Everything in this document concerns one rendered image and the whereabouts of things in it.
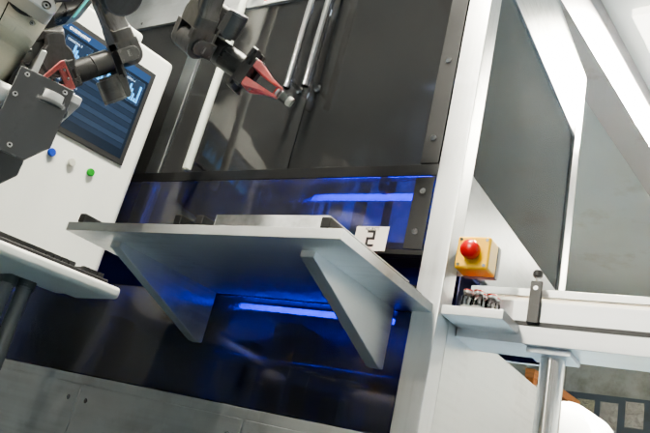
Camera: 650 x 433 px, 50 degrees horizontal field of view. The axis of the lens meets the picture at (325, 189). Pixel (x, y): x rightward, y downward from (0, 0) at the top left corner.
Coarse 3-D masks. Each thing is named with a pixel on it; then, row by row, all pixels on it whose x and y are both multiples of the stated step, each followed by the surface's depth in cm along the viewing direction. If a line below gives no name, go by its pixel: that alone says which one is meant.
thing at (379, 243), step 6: (360, 228) 161; (366, 228) 160; (372, 228) 159; (378, 228) 158; (384, 228) 158; (360, 234) 160; (366, 234) 159; (372, 234) 159; (378, 234) 158; (384, 234) 157; (360, 240) 160; (372, 240) 158; (378, 240) 157; (384, 240) 156; (372, 246) 157; (378, 246) 156; (384, 246) 155
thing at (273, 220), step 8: (224, 216) 132; (232, 216) 131; (240, 216) 130; (248, 216) 129; (256, 216) 128; (264, 216) 127; (272, 216) 126; (280, 216) 125; (288, 216) 124; (296, 216) 123; (304, 216) 122; (312, 216) 121; (320, 216) 120; (328, 216) 120; (216, 224) 133; (224, 224) 132; (232, 224) 130; (240, 224) 129; (248, 224) 128; (256, 224) 127; (264, 224) 126; (272, 224) 125; (280, 224) 124; (288, 224) 123; (296, 224) 123; (304, 224) 122; (312, 224) 121; (408, 280) 145
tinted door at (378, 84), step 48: (336, 0) 203; (384, 0) 193; (432, 0) 183; (336, 48) 194; (384, 48) 184; (432, 48) 176; (336, 96) 186; (384, 96) 177; (432, 96) 169; (336, 144) 178; (384, 144) 170
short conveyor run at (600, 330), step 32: (480, 288) 154; (512, 288) 151; (544, 320) 142; (576, 320) 138; (608, 320) 135; (640, 320) 133; (512, 352) 151; (576, 352) 138; (608, 352) 133; (640, 352) 130
